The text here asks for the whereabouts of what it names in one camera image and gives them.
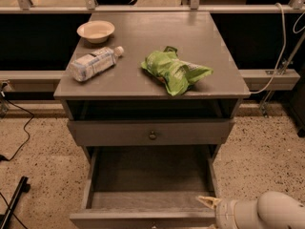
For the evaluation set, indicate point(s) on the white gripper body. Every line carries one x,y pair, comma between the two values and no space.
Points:
224,211

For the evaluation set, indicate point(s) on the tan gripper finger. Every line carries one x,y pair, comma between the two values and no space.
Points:
209,202

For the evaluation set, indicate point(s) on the grey drawer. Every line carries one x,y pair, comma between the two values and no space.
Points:
153,187
150,132

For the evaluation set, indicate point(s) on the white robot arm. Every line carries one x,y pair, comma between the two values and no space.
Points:
272,210

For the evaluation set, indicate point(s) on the grey top drawer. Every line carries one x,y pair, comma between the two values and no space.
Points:
150,132

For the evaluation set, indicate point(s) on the grey wooden drawer cabinet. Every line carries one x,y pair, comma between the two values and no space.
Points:
126,92

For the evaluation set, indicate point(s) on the green crumpled chip bag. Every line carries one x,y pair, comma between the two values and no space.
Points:
177,75

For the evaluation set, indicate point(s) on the clear plastic water bottle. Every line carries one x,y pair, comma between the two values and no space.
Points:
93,63

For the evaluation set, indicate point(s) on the black metal stand leg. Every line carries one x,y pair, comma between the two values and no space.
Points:
22,187

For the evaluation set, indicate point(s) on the white ceramic bowl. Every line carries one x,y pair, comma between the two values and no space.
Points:
96,31

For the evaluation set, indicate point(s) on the metal railing frame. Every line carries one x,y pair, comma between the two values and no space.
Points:
263,38

